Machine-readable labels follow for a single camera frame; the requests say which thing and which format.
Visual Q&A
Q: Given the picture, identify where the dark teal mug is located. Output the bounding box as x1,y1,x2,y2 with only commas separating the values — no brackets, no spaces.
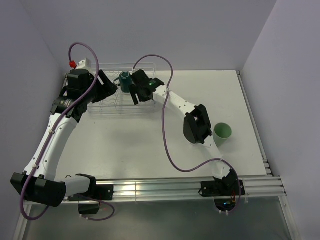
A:
113,71,133,94

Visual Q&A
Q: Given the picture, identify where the light green plastic cup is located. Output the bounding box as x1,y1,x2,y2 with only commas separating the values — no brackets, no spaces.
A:
213,122,232,147

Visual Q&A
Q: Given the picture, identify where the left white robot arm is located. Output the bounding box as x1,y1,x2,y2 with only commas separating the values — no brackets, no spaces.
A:
10,69,118,207

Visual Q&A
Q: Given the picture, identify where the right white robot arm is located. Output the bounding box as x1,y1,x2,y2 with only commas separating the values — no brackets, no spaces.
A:
129,69,242,196

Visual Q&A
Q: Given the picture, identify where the clear acrylic dish rack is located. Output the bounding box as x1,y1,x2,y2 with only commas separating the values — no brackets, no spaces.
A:
88,63,160,117

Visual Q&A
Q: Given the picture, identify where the black box under left base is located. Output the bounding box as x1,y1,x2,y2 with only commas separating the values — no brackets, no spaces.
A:
78,203,100,216

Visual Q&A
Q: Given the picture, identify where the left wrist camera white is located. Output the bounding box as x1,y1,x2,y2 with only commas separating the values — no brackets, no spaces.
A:
69,58,92,72

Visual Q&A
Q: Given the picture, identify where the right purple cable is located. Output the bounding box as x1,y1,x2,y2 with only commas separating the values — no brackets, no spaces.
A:
132,54,242,214

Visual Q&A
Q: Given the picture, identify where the purple cable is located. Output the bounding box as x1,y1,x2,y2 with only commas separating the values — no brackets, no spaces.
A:
132,54,242,214
19,42,116,222

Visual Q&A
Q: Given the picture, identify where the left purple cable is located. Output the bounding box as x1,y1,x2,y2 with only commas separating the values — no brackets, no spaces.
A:
19,42,116,222

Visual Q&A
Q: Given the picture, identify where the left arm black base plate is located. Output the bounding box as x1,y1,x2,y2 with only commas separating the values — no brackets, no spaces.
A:
67,184,114,201

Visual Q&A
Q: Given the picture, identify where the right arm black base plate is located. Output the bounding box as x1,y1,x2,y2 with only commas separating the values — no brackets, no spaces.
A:
200,179,246,197

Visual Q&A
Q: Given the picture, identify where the aluminium rail frame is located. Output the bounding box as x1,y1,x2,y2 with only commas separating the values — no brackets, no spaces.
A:
15,70,301,240

